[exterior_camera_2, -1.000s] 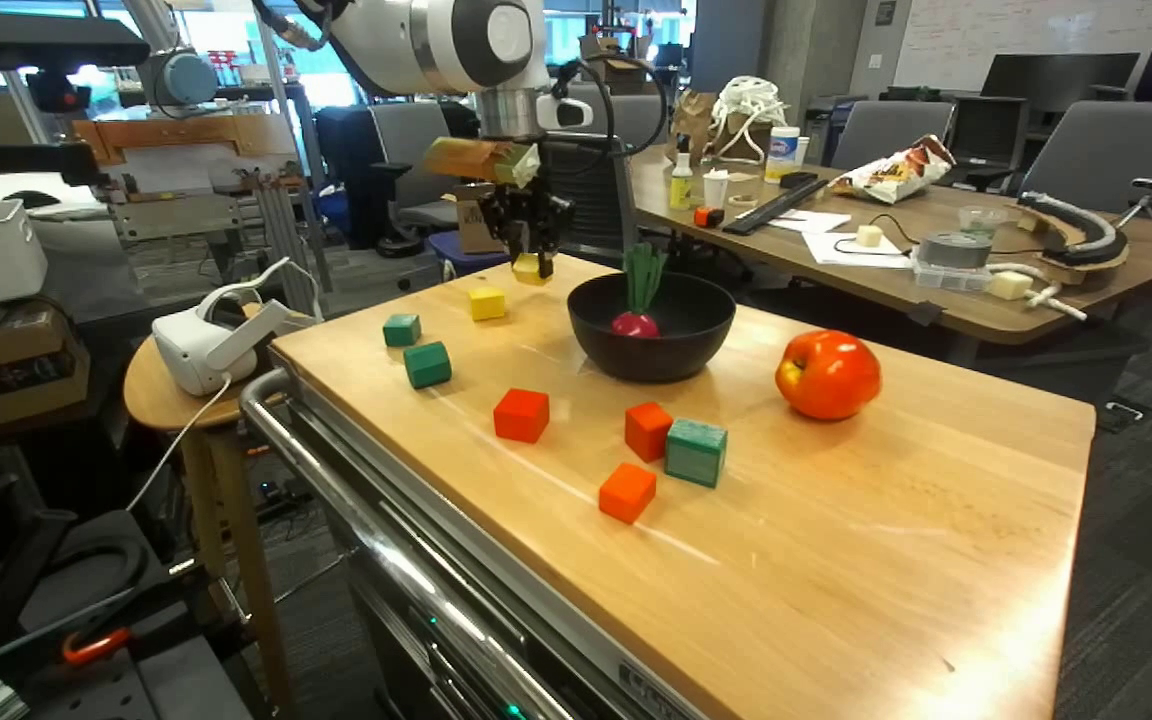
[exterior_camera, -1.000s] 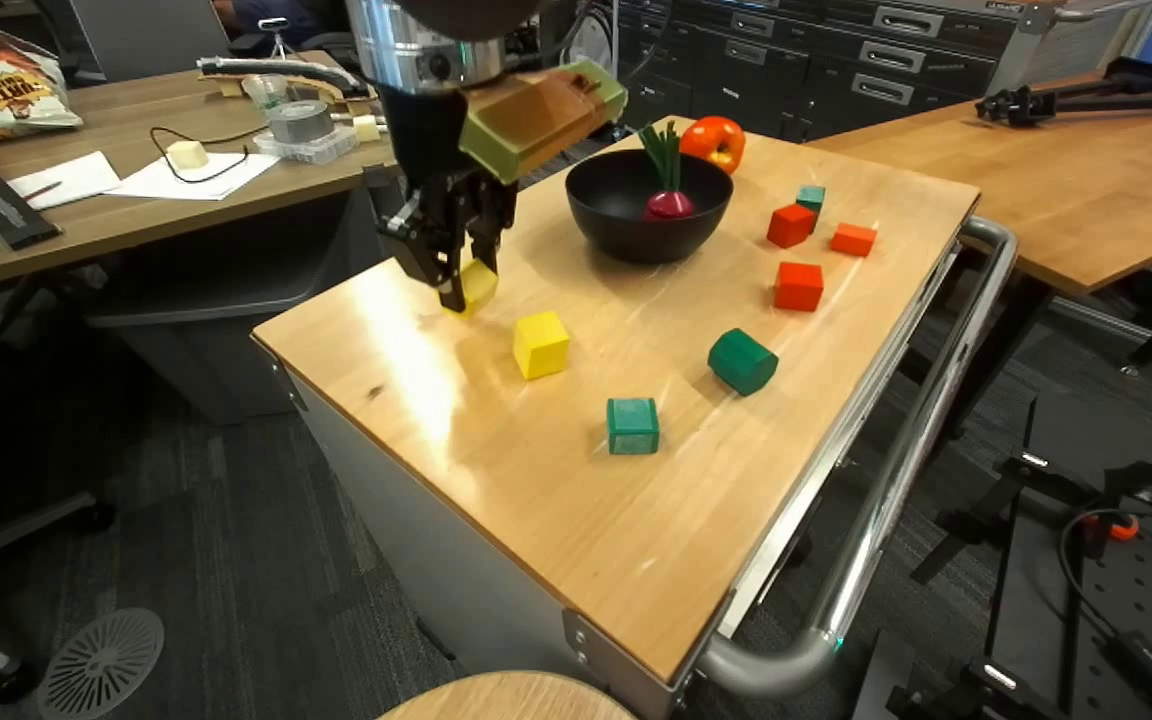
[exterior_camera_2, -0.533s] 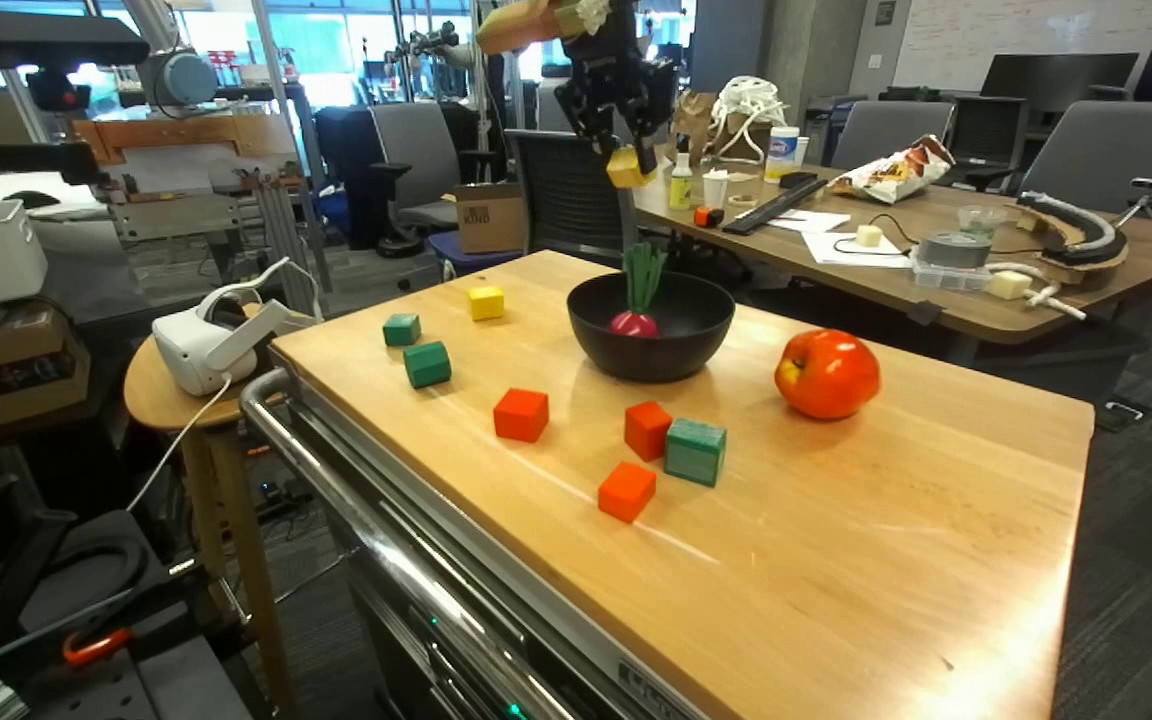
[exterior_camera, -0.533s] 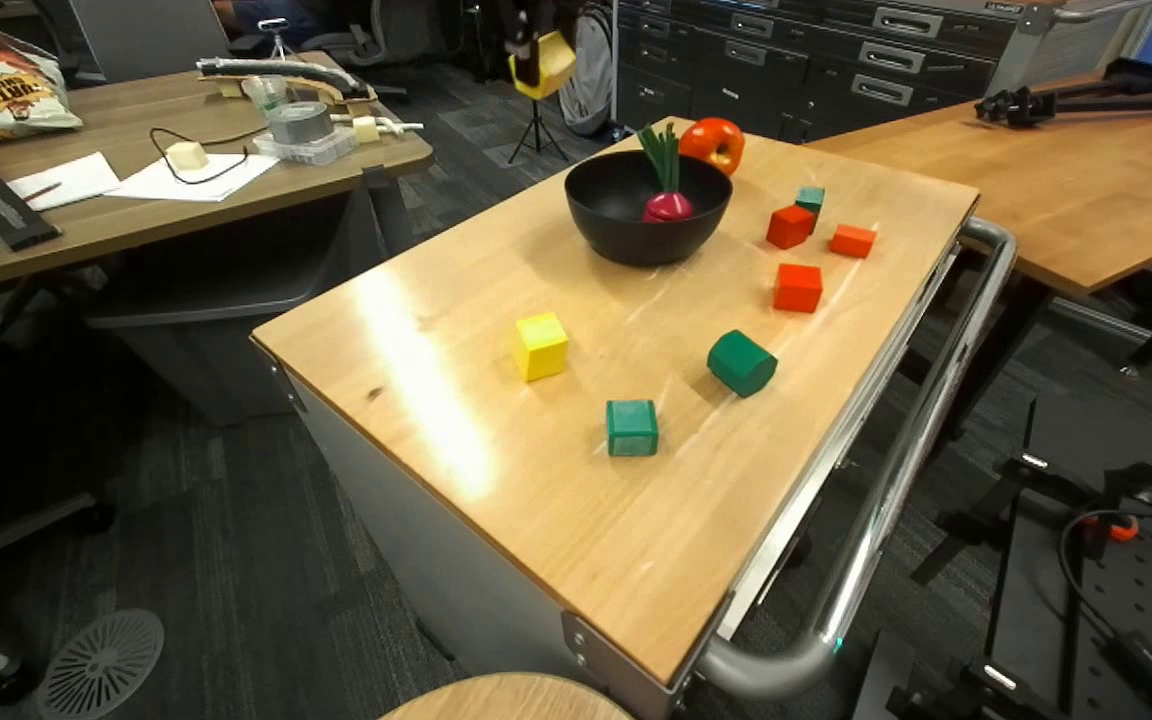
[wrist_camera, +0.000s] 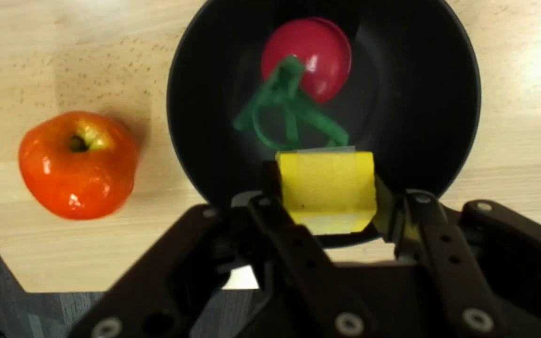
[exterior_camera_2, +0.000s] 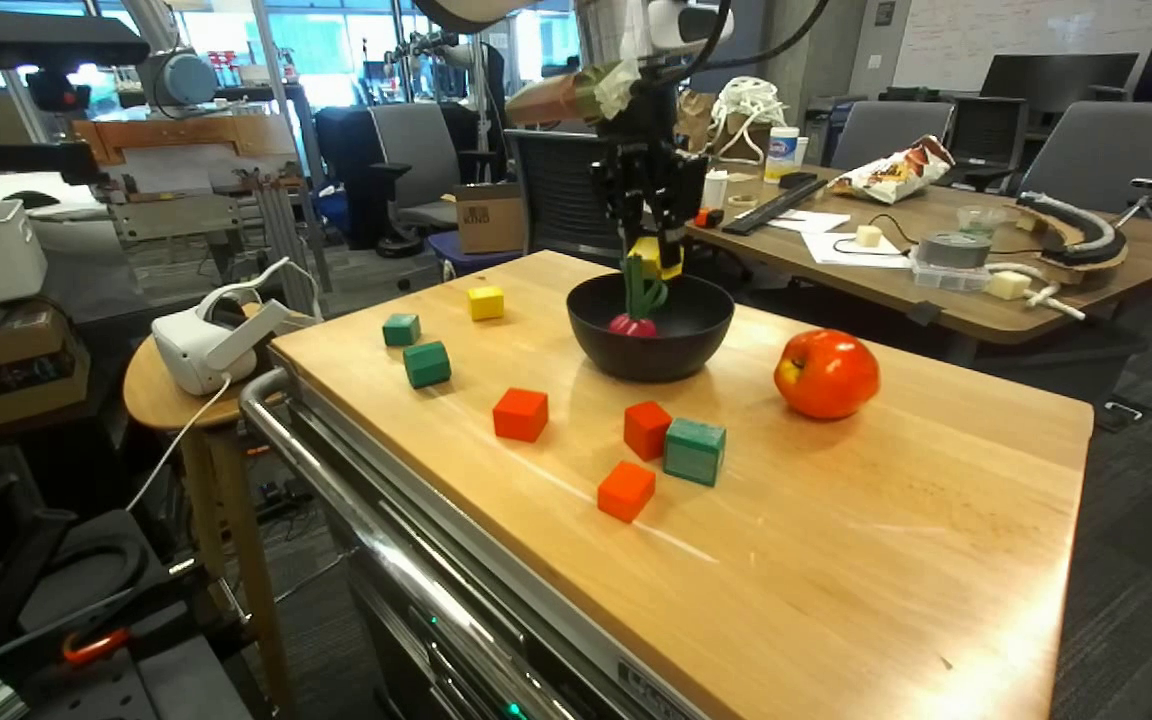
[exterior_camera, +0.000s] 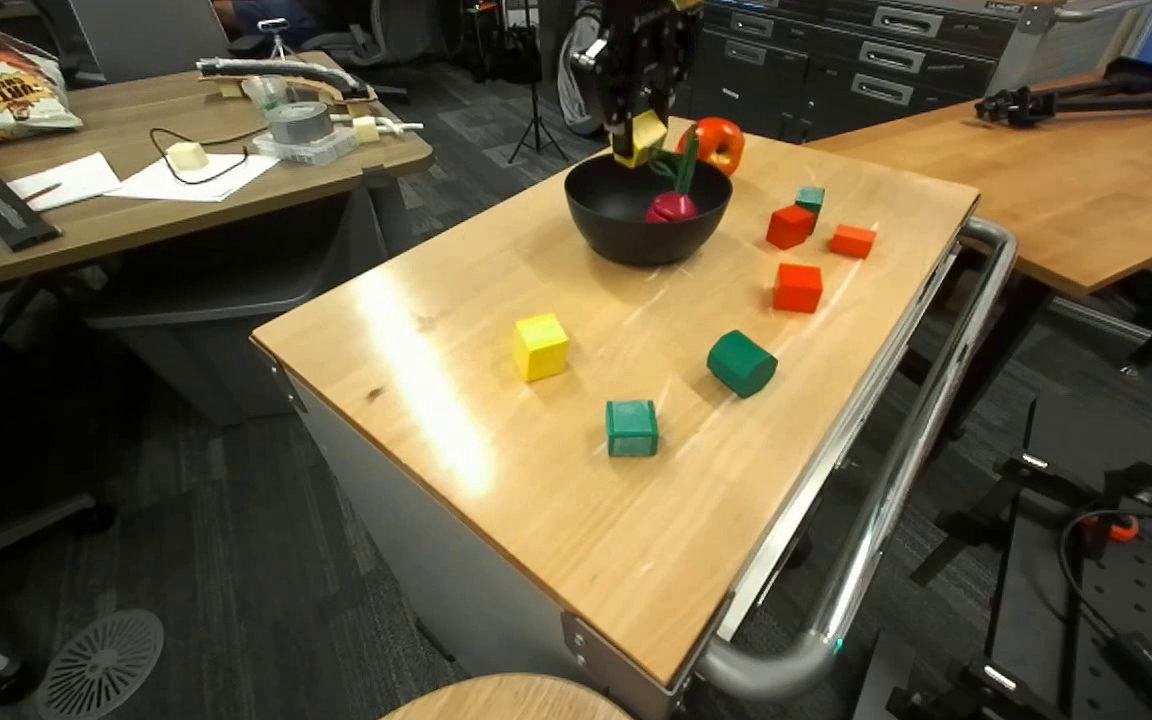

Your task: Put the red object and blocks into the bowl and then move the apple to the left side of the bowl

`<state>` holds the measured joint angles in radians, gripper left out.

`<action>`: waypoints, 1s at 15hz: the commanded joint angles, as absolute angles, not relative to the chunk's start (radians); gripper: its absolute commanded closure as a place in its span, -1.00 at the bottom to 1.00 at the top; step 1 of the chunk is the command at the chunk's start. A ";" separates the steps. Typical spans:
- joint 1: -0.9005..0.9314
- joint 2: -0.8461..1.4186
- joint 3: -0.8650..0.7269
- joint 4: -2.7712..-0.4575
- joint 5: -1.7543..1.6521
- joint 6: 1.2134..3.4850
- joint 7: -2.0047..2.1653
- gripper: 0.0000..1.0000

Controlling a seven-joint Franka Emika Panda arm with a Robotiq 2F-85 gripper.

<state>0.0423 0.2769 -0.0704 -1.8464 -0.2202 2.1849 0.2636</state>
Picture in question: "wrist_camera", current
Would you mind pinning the yellow wooden block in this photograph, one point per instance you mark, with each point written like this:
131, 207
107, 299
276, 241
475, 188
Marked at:
327, 188

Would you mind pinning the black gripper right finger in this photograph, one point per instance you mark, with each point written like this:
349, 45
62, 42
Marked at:
501, 269

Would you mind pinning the black bowl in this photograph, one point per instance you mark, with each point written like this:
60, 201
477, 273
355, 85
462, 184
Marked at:
408, 94

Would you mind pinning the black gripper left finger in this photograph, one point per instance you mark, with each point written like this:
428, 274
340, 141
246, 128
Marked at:
270, 274

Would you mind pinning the red radish toy green leaves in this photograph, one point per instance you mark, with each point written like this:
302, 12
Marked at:
314, 57

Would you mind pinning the red orange apple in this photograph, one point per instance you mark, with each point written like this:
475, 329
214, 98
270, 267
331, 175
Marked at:
79, 169

